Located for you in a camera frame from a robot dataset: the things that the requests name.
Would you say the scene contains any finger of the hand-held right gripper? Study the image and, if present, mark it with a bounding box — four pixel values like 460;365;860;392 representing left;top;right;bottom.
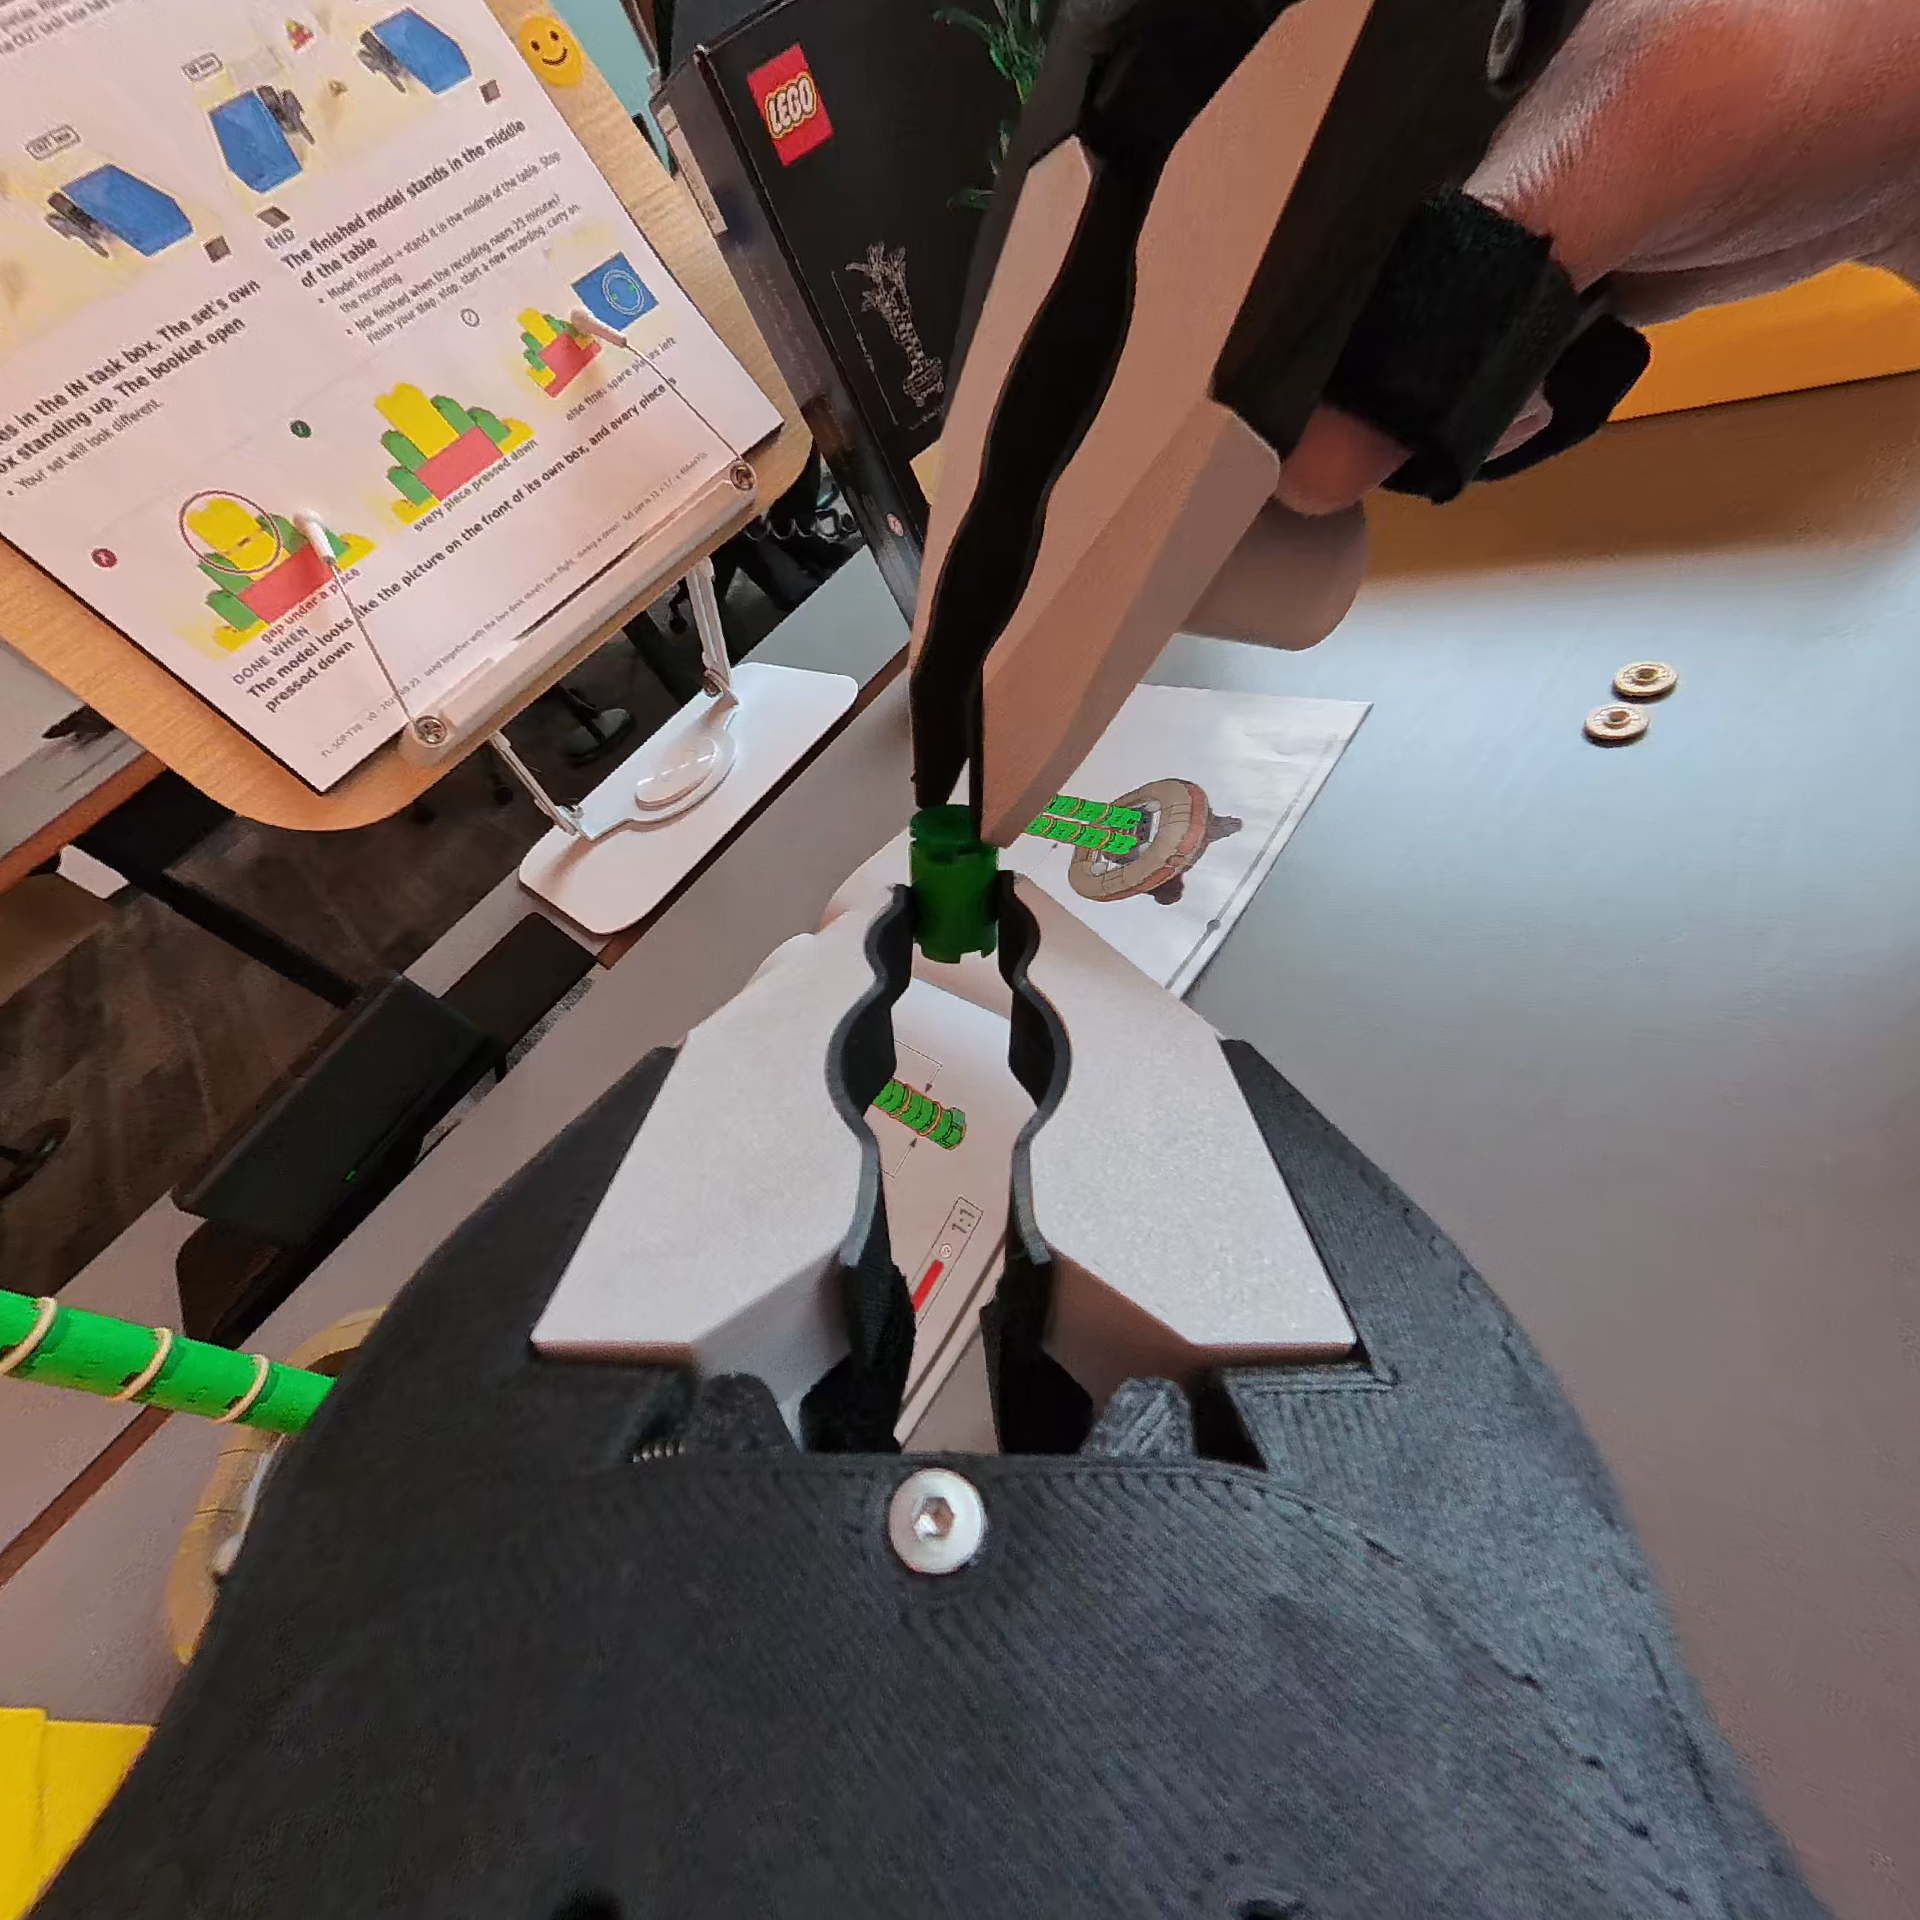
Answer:
910;134;1189;813
966;0;1373;849

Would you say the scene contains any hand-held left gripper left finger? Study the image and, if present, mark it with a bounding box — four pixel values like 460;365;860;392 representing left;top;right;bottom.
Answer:
530;883;921;1455

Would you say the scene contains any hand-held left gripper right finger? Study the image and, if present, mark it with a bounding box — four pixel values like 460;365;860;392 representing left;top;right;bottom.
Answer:
981;873;1364;1455

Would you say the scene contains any green round brick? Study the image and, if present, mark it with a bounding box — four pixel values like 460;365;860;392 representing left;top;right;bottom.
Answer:
910;807;1003;965

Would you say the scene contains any grey desk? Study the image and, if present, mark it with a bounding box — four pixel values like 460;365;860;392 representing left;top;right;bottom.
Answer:
0;376;1920;1920

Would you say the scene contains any person's right hand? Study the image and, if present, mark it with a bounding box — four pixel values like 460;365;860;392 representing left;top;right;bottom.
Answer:
1283;0;1920;519

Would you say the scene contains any black bamboo set box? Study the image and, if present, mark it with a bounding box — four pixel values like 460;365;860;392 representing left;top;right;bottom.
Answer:
653;0;1060;625

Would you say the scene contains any open instruction booklet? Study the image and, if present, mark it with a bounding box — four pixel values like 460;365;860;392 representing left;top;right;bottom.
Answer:
816;681;1373;1449

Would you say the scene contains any white stand base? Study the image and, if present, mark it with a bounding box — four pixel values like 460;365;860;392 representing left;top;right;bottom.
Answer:
488;561;865;939

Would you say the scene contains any black electronic box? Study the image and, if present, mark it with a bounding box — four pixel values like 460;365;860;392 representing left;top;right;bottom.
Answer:
180;974;504;1248

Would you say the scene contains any yellow plastic bin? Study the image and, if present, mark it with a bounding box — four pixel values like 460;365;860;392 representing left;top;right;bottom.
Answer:
1613;269;1920;424
0;1707;154;1920

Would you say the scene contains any green toy bamboo stalk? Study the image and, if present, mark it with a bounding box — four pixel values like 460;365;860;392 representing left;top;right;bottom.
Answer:
0;1287;340;1436

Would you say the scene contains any tan toy brick pot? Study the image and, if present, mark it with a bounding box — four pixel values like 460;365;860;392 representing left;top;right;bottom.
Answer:
163;1306;384;1667

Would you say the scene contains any instruction sheet on stand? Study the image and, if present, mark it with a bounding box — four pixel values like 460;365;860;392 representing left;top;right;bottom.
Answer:
0;0;819;833

